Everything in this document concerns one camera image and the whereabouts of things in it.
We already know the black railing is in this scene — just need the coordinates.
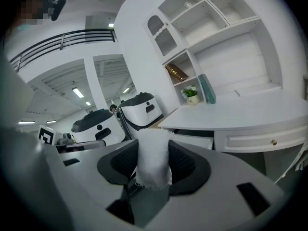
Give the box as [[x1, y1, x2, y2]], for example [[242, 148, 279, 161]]
[[9, 29, 118, 73]]

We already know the person's head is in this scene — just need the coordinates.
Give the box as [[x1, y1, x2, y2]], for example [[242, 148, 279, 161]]
[[14, 0, 52, 31]]

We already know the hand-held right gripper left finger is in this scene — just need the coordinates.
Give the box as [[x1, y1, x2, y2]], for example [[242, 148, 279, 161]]
[[45, 140, 145, 231]]

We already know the potted flower plant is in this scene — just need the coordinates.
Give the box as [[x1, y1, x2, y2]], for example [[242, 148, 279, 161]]
[[180, 84, 200, 106]]

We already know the white black mobile robot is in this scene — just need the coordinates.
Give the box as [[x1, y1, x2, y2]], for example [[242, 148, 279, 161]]
[[119, 92, 164, 139]]

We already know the closed desk drawer with knob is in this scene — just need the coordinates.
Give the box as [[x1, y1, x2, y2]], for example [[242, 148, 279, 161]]
[[226, 126, 308, 151]]

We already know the teal book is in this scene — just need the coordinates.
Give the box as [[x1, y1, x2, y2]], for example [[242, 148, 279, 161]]
[[197, 73, 217, 105]]

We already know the black head camera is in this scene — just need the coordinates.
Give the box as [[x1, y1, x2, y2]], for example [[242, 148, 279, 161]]
[[51, 0, 67, 22]]

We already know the white frayed cloth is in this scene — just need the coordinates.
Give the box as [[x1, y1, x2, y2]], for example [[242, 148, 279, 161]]
[[134, 128, 175, 192]]

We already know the brown book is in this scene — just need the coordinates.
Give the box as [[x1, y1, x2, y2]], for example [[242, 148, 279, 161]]
[[165, 63, 190, 82]]

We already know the person's torso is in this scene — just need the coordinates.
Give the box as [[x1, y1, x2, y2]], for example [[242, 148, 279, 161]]
[[0, 32, 73, 231]]

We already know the white desk with hutch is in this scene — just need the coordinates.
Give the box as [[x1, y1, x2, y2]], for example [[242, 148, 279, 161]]
[[143, 0, 308, 185]]

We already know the white drawer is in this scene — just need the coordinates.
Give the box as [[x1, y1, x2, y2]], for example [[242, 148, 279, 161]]
[[168, 128, 215, 151]]

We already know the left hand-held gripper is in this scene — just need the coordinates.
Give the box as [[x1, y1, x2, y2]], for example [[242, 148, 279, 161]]
[[38, 126, 107, 154]]

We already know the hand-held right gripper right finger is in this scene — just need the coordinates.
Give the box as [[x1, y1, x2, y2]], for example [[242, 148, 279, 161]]
[[144, 140, 287, 231]]

